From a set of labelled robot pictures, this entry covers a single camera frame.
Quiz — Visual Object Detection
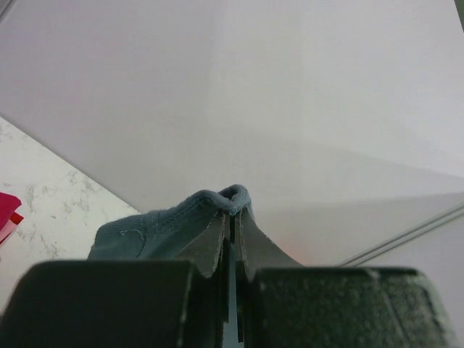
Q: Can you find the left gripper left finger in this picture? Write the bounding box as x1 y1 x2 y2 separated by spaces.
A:
1 214 227 347

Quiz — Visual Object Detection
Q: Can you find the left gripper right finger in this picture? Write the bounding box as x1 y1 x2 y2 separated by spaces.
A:
235 210 460 347

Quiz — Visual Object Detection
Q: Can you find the blue grey t shirt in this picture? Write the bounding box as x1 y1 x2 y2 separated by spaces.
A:
86 183 254 262

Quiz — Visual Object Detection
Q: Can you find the folded red t shirt stack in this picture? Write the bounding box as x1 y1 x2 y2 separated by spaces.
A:
0 192 24 244

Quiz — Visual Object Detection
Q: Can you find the right aluminium frame post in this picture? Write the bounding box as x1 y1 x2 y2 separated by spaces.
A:
337 203 463 267

